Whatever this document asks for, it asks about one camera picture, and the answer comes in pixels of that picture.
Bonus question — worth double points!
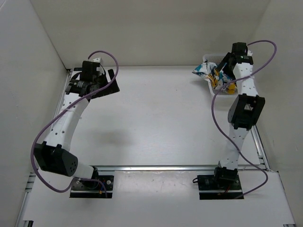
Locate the white yellow teal printed shorts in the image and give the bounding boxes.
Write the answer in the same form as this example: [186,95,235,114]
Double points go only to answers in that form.
[192,60,233,91]

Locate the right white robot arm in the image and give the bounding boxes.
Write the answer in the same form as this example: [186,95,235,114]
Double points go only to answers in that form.
[213,42,265,189]

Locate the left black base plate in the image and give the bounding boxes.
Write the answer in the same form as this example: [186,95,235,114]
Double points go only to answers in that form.
[70,173,114,199]

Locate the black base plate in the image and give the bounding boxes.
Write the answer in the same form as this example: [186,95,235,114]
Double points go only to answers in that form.
[70,173,114,199]
[192,175,244,200]

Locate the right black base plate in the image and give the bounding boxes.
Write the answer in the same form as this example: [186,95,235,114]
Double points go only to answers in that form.
[192,175,244,200]

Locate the aluminium frame rail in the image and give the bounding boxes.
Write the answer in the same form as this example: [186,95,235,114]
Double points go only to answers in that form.
[23,66,295,227]

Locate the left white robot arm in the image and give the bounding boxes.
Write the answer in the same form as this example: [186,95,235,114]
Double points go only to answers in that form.
[34,58,120,189]

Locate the white perforated plastic basket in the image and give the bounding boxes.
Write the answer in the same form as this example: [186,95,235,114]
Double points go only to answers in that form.
[203,53,237,98]

